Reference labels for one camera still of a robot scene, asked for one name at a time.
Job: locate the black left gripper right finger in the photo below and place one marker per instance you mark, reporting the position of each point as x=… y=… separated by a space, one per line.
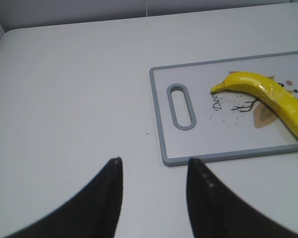
x=217 y=212

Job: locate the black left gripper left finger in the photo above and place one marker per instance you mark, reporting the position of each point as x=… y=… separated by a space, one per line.
x=92 y=213

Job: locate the yellow plastic banana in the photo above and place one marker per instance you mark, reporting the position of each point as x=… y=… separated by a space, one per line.
x=268 y=91

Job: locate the white grey cutting board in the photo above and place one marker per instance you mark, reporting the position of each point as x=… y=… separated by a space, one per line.
x=193 y=123

